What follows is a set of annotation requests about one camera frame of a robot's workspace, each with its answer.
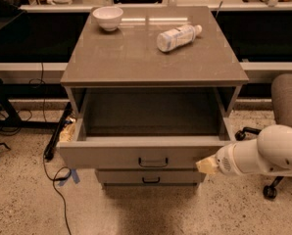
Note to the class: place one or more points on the white ceramic bowl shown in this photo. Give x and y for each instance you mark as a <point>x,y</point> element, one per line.
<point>109,17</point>

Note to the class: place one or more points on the grey drawer cabinet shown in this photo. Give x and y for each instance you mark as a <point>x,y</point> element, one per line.
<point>128,58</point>

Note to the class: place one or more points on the black power strip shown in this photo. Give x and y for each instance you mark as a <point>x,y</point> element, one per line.
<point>49,150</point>

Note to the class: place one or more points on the blue floor tape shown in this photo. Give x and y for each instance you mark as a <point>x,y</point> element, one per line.
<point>73,175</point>

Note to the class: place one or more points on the yellow crumpled wrapper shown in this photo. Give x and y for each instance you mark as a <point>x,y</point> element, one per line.
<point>67,131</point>

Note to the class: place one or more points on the white plastic bottle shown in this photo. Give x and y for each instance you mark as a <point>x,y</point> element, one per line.
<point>177,37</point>

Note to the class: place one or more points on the black drawer handle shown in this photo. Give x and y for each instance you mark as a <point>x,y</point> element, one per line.
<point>153,163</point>
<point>154,180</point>

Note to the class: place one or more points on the black desk leg frame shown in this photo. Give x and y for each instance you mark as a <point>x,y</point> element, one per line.
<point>13,119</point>

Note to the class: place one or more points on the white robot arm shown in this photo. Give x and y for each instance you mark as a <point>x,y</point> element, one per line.
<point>270,153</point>

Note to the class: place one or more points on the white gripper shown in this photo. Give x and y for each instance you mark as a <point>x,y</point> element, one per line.
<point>222,161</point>

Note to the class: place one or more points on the grey drawer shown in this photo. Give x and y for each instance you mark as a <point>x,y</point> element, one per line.
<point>134,176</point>
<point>116,127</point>

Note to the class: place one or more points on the black top drawer handle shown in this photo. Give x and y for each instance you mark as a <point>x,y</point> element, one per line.
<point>153,163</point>

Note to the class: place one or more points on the grey top drawer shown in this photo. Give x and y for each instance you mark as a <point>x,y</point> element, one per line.
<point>116,127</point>

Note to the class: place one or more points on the grey office chair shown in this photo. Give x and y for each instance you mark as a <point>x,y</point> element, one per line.
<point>281,96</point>

